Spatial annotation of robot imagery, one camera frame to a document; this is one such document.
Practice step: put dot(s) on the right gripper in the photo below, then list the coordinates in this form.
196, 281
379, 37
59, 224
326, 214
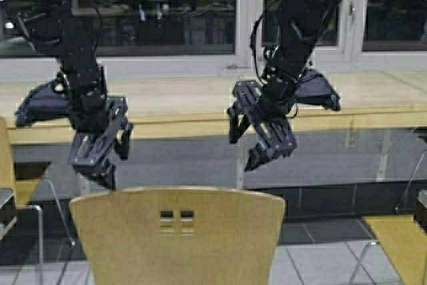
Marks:
249, 109

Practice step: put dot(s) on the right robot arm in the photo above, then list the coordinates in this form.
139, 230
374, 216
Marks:
286, 81

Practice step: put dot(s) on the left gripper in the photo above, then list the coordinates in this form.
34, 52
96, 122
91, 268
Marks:
89, 153

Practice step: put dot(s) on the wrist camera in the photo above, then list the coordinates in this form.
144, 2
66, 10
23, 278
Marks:
46, 102
315, 89

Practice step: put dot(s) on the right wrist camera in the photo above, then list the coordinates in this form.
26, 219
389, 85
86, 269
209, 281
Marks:
315, 89

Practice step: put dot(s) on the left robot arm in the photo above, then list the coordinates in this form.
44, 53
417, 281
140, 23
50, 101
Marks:
78, 92

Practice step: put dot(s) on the yellow wooden chair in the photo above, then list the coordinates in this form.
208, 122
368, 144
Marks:
179, 235
21, 191
398, 234

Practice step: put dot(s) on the long wooden counter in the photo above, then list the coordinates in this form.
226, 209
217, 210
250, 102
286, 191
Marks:
173, 107

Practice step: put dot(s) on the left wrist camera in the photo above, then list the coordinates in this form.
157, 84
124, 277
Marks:
46, 102

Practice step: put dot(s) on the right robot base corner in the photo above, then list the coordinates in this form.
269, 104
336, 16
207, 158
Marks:
420, 213

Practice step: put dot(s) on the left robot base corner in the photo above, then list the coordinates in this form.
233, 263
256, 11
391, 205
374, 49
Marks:
8, 211

